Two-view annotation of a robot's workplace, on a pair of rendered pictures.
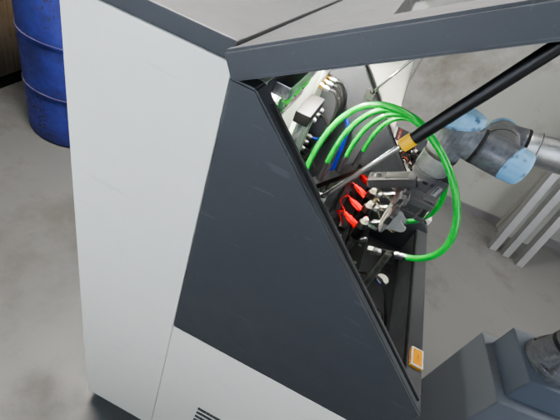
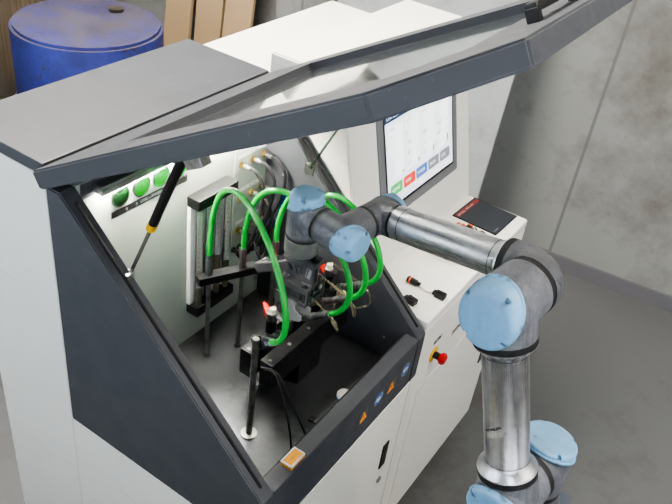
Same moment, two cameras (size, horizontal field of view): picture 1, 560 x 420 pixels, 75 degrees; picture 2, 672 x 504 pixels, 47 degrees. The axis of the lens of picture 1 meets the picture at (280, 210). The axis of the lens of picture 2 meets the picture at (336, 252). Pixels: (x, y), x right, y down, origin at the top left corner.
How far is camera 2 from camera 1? 1.17 m
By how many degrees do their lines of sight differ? 19
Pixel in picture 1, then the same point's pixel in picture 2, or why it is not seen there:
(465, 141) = (300, 221)
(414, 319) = (321, 426)
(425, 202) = (301, 285)
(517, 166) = (338, 243)
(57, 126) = not seen: hidden behind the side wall
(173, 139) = (29, 230)
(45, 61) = not seen: hidden behind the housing
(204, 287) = (80, 367)
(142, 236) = (30, 316)
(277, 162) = (84, 244)
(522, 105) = not seen: outside the picture
